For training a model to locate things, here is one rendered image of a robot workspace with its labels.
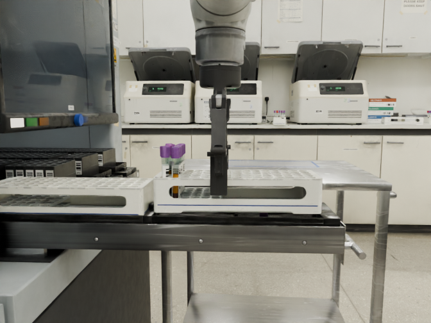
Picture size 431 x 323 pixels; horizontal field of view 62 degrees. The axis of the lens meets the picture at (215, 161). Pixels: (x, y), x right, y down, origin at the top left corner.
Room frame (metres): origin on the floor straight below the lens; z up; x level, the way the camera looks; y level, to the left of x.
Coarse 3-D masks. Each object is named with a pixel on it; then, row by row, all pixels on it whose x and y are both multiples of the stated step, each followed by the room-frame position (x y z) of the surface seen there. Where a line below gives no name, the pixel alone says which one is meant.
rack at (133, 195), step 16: (0, 192) 0.64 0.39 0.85; (16, 192) 0.64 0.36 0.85; (32, 192) 0.64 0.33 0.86; (48, 192) 0.63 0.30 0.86; (64, 192) 0.63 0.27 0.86; (80, 192) 0.63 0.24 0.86; (96, 192) 0.63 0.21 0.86; (112, 192) 0.63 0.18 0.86; (128, 192) 0.63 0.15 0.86; (144, 192) 0.64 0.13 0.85; (0, 208) 0.64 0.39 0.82; (16, 208) 0.64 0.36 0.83; (32, 208) 0.64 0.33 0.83; (48, 208) 0.63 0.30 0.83; (64, 208) 0.63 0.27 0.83; (80, 208) 0.63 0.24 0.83; (96, 208) 0.63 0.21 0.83; (112, 208) 0.63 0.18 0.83; (128, 208) 0.63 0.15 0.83; (144, 208) 0.64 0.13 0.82
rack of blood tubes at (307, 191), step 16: (160, 176) 0.64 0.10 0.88; (192, 176) 0.64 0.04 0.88; (208, 176) 0.64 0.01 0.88; (240, 176) 0.64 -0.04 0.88; (256, 176) 0.64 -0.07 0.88; (272, 176) 0.64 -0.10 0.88; (288, 176) 0.64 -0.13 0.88; (304, 176) 0.63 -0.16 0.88; (160, 192) 0.62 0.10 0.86; (192, 192) 0.67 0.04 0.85; (208, 192) 0.68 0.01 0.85; (240, 192) 0.71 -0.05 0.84; (256, 192) 0.71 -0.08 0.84; (272, 192) 0.71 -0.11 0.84; (288, 192) 0.71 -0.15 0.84; (304, 192) 0.70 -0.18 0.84; (320, 192) 0.61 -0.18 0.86; (160, 208) 0.62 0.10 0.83; (176, 208) 0.62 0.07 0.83; (192, 208) 0.62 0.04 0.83; (208, 208) 0.62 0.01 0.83; (224, 208) 0.62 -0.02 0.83; (240, 208) 0.62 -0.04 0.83; (256, 208) 0.62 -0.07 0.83; (272, 208) 0.62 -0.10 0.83; (288, 208) 0.61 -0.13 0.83; (304, 208) 0.61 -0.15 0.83; (320, 208) 0.61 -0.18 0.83
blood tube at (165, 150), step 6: (162, 150) 0.64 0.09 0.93; (168, 150) 0.64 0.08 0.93; (162, 156) 0.63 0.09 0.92; (168, 156) 0.64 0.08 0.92; (162, 162) 0.64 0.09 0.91; (168, 162) 0.64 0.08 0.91; (162, 168) 0.64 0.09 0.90; (168, 168) 0.64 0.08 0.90; (162, 174) 0.63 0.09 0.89; (168, 174) 0.64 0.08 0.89
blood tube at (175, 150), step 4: (172, 148) 0.63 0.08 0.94; (176, 148) 0.63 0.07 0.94; (172, 152) 0.63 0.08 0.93; (176, 152) 0.63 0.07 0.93; (172, 156) 0.63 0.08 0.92; (176, 156) 0.63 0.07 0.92; (172, 160) 0.63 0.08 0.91; (176, 160) 0.63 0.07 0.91; (172, 164) 0.63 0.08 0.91; (176, 164) 0.63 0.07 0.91; (172, 168) 0.63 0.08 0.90; (176, 168) 0.63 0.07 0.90; (172, 172) 0.63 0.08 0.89; (176, 172) 0.63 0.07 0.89; (172, 176) 0.63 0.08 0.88; (176, 176) 0.63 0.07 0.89; (172, 188) 0.63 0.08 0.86; (176, 188) 0.63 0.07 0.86; (172, 192) 0.63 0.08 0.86; (176, 192) 0.63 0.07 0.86; (172, 196) 0.63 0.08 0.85; (176, 196) 0.63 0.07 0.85
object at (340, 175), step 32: (192, 160) 1.34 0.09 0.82; (256, 160) 1.34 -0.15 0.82; (288, 160) 1.34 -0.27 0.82; (320, 160) 1.34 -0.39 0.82; (384, 192) 0.90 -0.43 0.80; (384, 224) 0.90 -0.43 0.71; (192, 256) 1.36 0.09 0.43; (384, 256) 0.90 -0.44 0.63; (192, 288) 1.36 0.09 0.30; (192, 320) 1.17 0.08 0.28; (224, 320) 1.17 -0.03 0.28; (256, 320) 1.17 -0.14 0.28; (288, 320) 1.17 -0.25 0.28; (320, 320) 1.17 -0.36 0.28
